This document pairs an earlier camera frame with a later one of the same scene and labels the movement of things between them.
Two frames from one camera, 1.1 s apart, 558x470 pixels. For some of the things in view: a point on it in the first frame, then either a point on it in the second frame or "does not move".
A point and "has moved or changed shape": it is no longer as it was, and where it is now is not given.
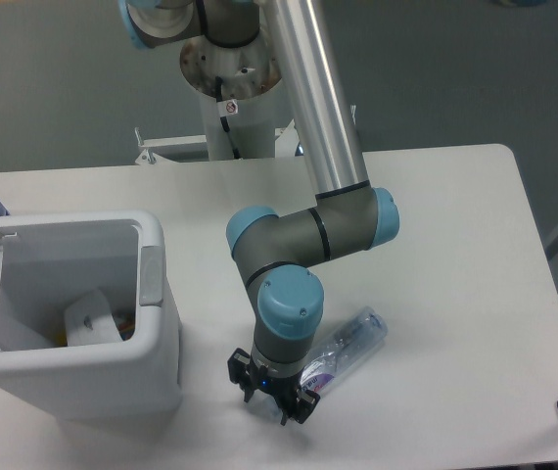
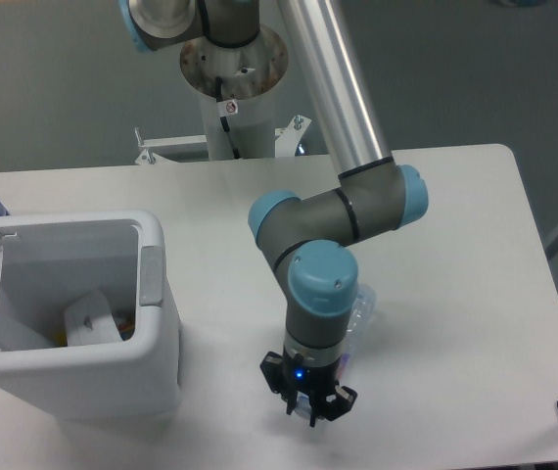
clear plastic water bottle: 365,329 has moved or changed shape
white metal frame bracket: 287,143 does not move
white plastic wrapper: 88,320 does not move
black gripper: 243,370 to 289,374
